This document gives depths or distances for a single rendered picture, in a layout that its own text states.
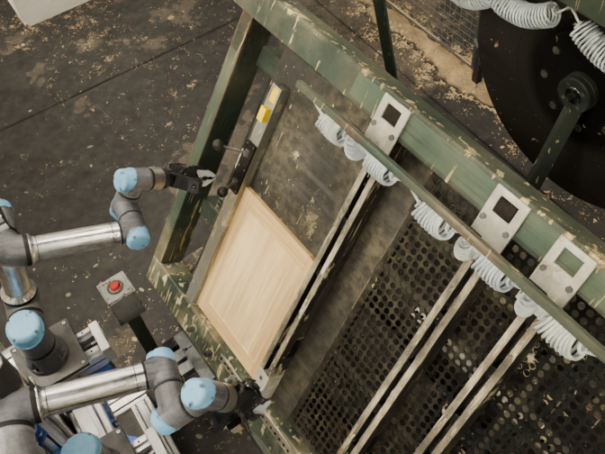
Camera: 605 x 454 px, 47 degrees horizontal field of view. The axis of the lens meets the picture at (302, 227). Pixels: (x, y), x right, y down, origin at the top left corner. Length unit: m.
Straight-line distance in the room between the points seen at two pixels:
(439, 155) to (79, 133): 3.43
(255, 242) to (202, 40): 3.07
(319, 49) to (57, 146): 3.05
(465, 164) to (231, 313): 1.18
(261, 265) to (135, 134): 2.47
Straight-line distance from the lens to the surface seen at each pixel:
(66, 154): 4.78
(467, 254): 1.61
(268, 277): 2.39
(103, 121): 4.89
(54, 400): 1.87
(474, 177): 1.72
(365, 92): 1.93
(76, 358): 2.61
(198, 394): 1.74
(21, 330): 2.47
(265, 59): 2.44
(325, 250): 2.10
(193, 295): 2.73
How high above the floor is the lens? 3.20
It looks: 53 degrees down
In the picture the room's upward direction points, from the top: 8 degrees counter-clockwise
